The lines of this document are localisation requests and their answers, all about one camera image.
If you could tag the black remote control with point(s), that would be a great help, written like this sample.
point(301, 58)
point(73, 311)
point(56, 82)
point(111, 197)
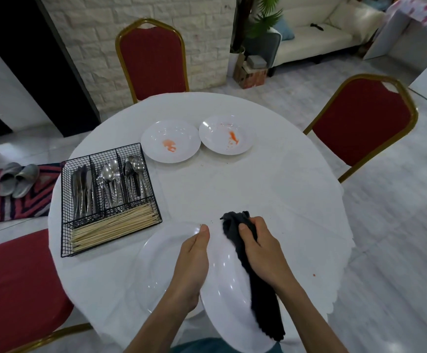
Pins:
point(317, 26)

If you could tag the orange brown crate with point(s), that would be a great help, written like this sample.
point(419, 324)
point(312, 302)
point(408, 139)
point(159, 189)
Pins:
point(256, 78)

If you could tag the bundle of wooden chopsticks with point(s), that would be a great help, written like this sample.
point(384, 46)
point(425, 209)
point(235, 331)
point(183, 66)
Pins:
point(114, 227)

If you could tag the black cleaning cloth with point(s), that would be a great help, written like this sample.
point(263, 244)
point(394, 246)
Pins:
point(265, 308)

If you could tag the person's left forearm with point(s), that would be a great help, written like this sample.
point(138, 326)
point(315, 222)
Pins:
point(158, 327)

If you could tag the white round tablecloth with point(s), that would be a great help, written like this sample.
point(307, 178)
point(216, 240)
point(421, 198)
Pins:
point(290, 180)

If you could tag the small grey box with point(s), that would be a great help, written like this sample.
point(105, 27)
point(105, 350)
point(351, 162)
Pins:
point(256, 62)

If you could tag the person's blue trousers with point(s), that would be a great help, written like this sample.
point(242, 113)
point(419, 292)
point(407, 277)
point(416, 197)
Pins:
point(198, 347)

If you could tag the potted palm in white pot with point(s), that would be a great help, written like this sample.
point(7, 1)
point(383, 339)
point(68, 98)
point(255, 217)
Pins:
point(265, 14)

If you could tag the person's right hand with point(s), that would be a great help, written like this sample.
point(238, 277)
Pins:
point(272, 261)

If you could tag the person's left hand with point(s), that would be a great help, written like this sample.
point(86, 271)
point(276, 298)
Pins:
point(191, 268)

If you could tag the red gold banquet chair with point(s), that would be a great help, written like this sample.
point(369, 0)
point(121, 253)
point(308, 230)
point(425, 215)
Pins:
point(152, 62)
point(18, 290)
point(364, 121)

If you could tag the grey slipper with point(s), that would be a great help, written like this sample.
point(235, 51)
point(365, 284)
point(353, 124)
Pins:
point(9, 178)
point(25, 180)

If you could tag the blue cushion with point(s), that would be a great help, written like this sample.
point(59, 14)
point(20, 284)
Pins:
point(286, 30)

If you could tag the cream sofa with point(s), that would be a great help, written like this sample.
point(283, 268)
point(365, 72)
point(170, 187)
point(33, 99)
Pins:
point(316, 40)

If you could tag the white plate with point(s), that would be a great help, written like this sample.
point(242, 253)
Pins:
point(180, 132)
point(154, 261)
point(224, 283)
point(213, 136)

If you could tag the pink striped rug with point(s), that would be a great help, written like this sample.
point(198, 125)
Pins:
point(37, 202)

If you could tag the colourful fabric heap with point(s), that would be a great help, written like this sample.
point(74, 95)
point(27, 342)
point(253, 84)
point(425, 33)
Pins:
point(377, 1)

